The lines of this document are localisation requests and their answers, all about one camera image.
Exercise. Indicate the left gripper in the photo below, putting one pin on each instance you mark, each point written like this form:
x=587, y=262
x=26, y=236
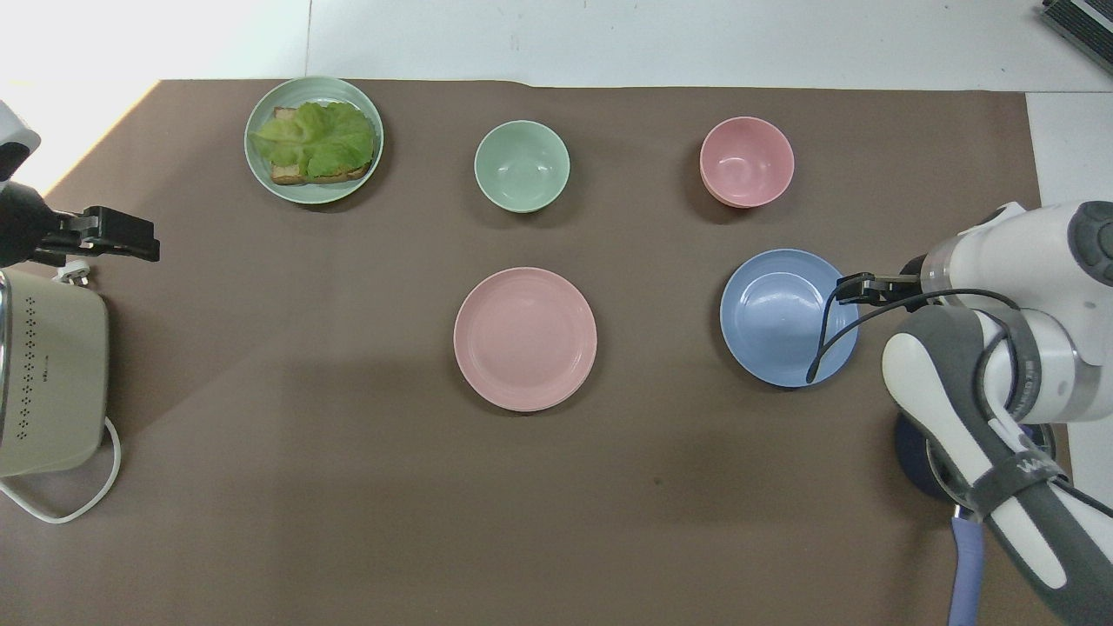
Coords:
x=22, y=224

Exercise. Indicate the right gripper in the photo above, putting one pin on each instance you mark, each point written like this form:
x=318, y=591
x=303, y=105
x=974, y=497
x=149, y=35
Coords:
x=910, y=276

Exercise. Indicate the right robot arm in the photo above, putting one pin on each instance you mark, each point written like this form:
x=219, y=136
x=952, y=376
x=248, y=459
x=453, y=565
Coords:
x=1026, y=261

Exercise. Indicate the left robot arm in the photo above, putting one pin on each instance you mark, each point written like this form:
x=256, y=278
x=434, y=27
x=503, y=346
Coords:
x=12, y=130

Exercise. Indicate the blue plate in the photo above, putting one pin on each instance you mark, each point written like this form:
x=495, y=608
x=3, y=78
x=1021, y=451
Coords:
x=774, y=322

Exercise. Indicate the beige toaster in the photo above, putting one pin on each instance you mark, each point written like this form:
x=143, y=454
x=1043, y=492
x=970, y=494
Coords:
x=52, y=382

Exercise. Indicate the pink bowl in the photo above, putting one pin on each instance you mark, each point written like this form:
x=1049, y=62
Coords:
x=746, y=163

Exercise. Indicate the green plate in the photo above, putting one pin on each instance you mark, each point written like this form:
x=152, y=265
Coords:
x=261, y=169

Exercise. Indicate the toast slice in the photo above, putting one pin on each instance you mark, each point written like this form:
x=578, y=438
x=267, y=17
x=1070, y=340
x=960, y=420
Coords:
x=287, y=174

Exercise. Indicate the blue frying pan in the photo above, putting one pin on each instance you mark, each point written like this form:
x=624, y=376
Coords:
x=965, y=574

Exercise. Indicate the grey ridged device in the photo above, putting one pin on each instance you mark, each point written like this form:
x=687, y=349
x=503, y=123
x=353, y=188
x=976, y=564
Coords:
x=1083, y=22

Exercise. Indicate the green lettuce leaf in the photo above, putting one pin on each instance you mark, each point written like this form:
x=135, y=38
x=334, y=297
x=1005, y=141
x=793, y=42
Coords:
x=322, y=135

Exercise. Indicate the pink plate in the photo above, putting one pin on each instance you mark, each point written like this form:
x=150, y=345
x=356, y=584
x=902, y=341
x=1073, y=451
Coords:
x=525, y=339

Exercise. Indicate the green bowl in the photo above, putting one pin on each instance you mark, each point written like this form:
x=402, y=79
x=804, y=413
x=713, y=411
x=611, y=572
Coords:
x=522, y=167

